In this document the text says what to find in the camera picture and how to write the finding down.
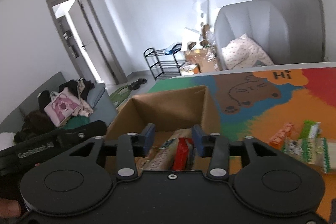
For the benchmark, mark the white green snack packet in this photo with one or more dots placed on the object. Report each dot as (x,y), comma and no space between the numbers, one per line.
(312,152)

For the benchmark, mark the beige cracker packet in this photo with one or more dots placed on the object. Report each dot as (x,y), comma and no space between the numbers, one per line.
(165,154)

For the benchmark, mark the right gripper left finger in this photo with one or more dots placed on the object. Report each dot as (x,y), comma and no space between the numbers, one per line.
(101,160)

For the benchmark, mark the black clothes pile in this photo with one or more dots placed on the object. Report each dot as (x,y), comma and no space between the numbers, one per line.
(37,122)

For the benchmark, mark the red snack packet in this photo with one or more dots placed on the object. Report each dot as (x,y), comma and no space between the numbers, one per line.
(184,156)

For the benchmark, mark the colourful cartoon table mat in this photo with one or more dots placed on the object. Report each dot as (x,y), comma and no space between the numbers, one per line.
(260,103)

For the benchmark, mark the brown paper bag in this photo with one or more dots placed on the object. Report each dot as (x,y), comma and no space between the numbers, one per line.
(204,52)

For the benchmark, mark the person's left hand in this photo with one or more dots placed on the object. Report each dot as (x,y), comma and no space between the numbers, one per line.
(9,208)

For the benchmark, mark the green floor mat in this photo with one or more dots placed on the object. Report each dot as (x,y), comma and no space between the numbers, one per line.
(120,95)

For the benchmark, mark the black shoe rack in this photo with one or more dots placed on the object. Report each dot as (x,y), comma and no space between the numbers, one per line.
(166,63)

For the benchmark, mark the black slippers pair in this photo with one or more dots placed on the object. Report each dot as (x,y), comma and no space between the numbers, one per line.
(137,84)

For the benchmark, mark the white dotted pillow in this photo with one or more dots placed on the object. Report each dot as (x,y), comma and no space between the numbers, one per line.
(244,52)

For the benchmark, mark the white perforated board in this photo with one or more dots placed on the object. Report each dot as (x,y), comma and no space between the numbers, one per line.
(202,9)

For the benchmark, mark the pink tote bag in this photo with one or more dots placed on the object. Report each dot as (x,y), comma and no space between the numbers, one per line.
(62,106)

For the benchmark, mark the grey sofa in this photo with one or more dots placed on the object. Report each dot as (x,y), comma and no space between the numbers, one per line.
(98,99)

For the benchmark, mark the open doorway grey frame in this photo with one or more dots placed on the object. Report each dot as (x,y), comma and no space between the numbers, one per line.
(85,41)

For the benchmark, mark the grey armchair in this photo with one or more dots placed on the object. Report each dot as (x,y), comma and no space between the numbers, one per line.
(260,21)

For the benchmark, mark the orange snack packet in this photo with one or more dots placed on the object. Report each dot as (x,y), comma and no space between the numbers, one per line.
(278,139)

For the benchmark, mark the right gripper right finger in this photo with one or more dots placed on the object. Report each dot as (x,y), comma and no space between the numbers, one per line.
(220,149)

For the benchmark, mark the brown cardboard box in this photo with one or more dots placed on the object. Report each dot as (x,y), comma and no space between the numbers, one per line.
(170,111)

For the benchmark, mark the white orange bucket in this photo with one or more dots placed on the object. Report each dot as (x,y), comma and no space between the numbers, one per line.
(189,69)

